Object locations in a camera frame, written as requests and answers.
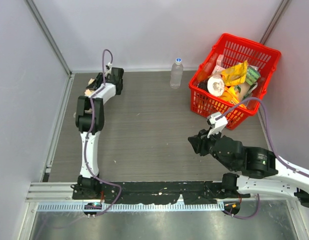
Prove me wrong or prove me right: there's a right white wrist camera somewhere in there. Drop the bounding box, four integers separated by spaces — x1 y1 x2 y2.
207 112 228 138

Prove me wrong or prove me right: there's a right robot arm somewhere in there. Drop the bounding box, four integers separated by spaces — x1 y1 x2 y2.
188 129 309 208

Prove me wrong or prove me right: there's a beige folding umbrella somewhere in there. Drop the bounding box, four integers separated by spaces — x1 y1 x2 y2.
84 78 97 95

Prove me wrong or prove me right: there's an orange snack bag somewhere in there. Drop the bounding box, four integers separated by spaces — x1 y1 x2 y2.
219 86 241 105

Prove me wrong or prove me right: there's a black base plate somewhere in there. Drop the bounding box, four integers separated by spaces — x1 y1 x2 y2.
70 181 251 205

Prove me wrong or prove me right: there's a beige cup in basket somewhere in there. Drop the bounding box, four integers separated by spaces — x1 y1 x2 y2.
234 83 258 102

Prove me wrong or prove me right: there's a green carton box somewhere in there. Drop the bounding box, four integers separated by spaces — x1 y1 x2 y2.
245 65 261 86

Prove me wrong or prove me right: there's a purple cable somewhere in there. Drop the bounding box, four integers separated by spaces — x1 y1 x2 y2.
218 97 309 220
83 49 123 217

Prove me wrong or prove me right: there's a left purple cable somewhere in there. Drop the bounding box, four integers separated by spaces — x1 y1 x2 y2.
83 49 123 217

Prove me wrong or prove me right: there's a white slotted cable duct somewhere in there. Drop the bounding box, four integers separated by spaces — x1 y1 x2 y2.
37 201 224 214

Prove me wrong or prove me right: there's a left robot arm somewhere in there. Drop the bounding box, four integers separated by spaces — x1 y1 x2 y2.
71 66 124 200

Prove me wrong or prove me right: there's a red plastic basket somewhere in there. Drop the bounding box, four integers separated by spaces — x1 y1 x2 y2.
188 32 282 130

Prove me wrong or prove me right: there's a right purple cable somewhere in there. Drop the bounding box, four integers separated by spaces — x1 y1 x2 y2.
218 97 309 220

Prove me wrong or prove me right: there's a white box in basket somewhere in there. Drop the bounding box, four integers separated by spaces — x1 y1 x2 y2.
211 54 225 75

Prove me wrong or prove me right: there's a yellow snack bag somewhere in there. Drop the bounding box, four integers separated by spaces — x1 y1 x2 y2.
220 60 249 87

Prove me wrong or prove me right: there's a clear water bottle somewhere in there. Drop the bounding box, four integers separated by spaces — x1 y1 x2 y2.
170 58 184 89

